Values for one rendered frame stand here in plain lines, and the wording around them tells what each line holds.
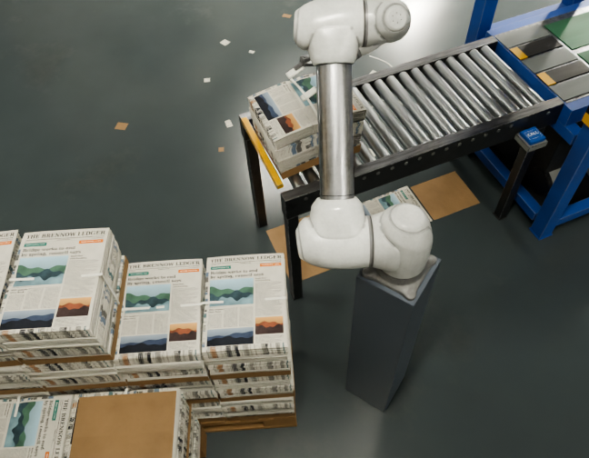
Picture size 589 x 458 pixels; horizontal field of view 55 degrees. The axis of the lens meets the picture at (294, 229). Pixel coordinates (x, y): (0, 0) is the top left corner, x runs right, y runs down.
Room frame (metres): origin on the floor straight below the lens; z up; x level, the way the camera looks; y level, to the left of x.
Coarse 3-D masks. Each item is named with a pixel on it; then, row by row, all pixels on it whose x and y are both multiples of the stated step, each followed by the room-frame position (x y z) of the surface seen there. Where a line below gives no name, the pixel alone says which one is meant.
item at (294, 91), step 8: (296, 80) 1.83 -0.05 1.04; (288, 88) 1.78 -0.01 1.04; (296, 88) 1.78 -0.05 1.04; (304, 88) 1.78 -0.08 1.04; (296, 96) 1.73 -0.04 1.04; (312, 96) 1.73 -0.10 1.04; (304, 104) 1.69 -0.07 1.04; (304, 112) 1.64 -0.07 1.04; (312, 112) 1.64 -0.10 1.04; (312, 120) 1.59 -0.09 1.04
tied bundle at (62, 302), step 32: (32, 256) 1.03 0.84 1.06; (64, 256) 1.02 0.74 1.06; (96, 256) 1.02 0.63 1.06; (32, 288) 0.91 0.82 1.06; (64, 288) 0.91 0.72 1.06; (96, 288) 0.90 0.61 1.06; (0, 320) 0.81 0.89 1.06; (32, 320) 0.80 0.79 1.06; (64, 320) 0.80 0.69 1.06; (96, 320) 0.81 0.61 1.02; (32, 352) 0.76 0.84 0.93; (64, 352) 0.76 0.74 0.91; (96, 352) 0.76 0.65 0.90
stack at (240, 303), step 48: (144, 288) 1.03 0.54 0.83; (192, 288) 1.01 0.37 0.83; (240, 288) 1.00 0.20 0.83; (144, 336) 0.84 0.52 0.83; (192, 336) 0.83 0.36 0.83; (240, 336) 0.82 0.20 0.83; (288, 336) 0.86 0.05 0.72; (0, 384) 0.76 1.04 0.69; (48, 384) 0.76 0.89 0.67; (192, 384) 0.77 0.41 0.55; (240, 384) 0.77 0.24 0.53; (288, 384) 0.77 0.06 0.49
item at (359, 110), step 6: (306, 78) 1.84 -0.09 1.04; (312, 78) 1.84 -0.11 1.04; (306, 84) 1.81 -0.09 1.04; (312, 84) 1.80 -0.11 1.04; (354, 96) 1.72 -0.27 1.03; (354, 102) 1.69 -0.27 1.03; (360, 102) 1.69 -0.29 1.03; (354, 108) 1.65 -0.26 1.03; (360, 108) 1.65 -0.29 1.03; (354, 114) 1.63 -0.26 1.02; (360, 114) 1.64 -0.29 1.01; (354, 120) 1.63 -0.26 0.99; (360, 120) 1.64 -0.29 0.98; (354, 126) 1.63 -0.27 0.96; (360, 126) 1.64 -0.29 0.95; (354, 132) 1.63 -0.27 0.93; (360, 132) 1.64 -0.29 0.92; (354, 138) 1.63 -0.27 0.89; (360, 138) 1.64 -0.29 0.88; (354, 144) 1.63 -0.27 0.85
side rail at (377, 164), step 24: (504, 120) 1.77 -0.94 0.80; (528, 120) 1.79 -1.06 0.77; (552, 120) 1.84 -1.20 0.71; (432, 144) 1.65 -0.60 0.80; (456, 144) 1.67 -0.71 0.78; (480, 144) 1.71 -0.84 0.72; (360, 168) 1.55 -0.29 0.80; (384, 168) 1.55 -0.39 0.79; (408, 168) 1.59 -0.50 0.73; (288, 192) 1.45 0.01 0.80; (312, 192) 1.44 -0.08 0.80; (360, 192) 1.51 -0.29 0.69; (288, 216) 1.40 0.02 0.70
